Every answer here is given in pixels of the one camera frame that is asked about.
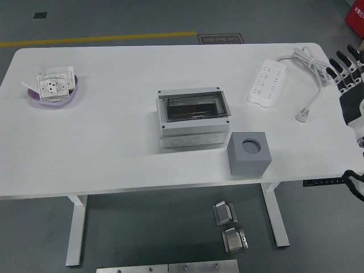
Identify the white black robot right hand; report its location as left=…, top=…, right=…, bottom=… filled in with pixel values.
left=325, top=44, right=364, bottom=140

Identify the grey enclosure box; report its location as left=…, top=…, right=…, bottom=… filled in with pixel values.
left=155, top=86, right=233, bottom=148

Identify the red box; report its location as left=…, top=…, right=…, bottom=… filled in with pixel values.
left=345, top=0, right=364, bottom=40

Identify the grey cube with round hole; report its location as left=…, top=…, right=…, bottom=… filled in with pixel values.
left=226, top=131, right=272, bottom=176

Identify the black table control panel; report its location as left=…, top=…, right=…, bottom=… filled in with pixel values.
left=303, top=178, right=346, bottom=188

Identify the white power strip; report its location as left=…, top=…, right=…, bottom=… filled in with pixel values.
left=246, top=58, right=287, bottom=108

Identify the white table leg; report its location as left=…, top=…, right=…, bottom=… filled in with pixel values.
left=65, top=195, right=88, bottom=267
left=260, top=181, right=290, bottom=247

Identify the dark floor sign, orange text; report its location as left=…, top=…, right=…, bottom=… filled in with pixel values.
left=196, top=33, right=244, bottom=46

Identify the small metal block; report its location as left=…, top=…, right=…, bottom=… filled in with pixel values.
left=212, top=200, right=238, bottom=226
left=221, top=226, right=249, bottom=254

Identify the metal plate with holes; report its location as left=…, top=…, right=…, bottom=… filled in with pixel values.
left=168, top=259, right=239, bottom=273
left=96, top=263, right=169, bottom=273

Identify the white socket module with holes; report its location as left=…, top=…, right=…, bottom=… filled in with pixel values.
left=36, top=72, right=70, bottom=102

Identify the purple bowl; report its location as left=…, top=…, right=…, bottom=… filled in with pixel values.
left=27, top=74, right=79, bottom=107

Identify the white power cord with plug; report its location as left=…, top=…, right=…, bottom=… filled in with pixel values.
left=276, top=46, right=335, bottom=123

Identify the white flat switch plate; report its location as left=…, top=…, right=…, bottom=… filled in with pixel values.
left=45, top=65, right=77, bottom=89
left=22, top=65, right=43, bottom=92

